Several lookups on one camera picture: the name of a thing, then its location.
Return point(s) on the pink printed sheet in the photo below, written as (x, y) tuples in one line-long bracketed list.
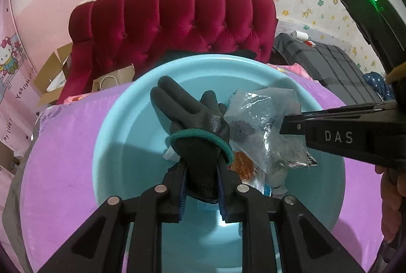
[(295, 69)]

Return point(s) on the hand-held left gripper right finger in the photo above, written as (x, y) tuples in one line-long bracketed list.
[(223, 203)]

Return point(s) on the teal plastic basin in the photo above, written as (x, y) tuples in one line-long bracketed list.
[(139, 139)]

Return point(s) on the brown paper bag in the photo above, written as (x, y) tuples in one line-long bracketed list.
[(120, 76)]

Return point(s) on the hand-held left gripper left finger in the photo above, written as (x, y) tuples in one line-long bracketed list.
[(182, 196)]

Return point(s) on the white roll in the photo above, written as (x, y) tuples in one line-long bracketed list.
[(300, 35)]

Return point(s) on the pink cartoon cat curtain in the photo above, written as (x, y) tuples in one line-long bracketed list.
[(12, 54)]

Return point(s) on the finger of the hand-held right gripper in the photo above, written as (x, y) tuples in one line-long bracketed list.
[(336, 136)]

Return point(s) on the black work glove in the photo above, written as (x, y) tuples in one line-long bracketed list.
[(190, 120)]

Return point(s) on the white orange snack packet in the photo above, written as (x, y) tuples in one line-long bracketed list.
[(244, 166)]

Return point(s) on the dark cloth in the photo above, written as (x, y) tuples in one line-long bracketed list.
[(244, 54)]

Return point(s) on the navy star print cloth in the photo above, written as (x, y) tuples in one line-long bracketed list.
[(376, 84)]

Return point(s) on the person's right hand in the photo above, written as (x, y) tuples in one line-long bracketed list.
[(391, 206)]

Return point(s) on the red velvet tufted chair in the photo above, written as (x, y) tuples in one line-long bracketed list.
[(177, 25)]

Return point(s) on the small red item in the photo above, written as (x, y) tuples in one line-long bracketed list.
[(310, 43)]

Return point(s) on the clear plastic bag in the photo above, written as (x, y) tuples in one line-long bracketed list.
[(253, 114)]

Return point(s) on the cardboard box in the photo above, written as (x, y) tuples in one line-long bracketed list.
[(47, 76)]

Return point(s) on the silver foil bag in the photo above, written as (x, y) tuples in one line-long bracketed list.
[(299, 163)]

